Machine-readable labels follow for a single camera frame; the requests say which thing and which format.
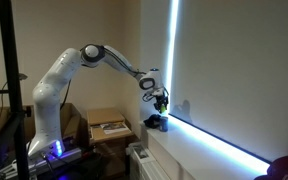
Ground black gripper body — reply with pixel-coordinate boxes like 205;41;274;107
151;87;170;106

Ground blue drink can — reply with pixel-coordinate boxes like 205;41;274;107
159;116;170;133

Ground white window sill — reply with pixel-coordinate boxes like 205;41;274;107
139;114;272;180

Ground white red printed brochure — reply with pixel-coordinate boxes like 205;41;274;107
99;122;131;136

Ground white panel heater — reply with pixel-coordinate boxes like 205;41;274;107
128;143;172;180

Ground light wooden nightstand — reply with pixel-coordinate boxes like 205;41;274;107
85;107;136;178

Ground grey roller blind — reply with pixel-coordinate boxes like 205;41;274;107
169;0;288;165

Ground brown cardboard box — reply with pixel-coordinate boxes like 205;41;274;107
0;102;86;148

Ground black robot mounting board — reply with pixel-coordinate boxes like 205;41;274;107
0;144;100;180

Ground dark red cap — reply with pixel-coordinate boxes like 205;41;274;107
254;154;288;180

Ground black camera stand pole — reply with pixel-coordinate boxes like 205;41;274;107
0;0;32;180

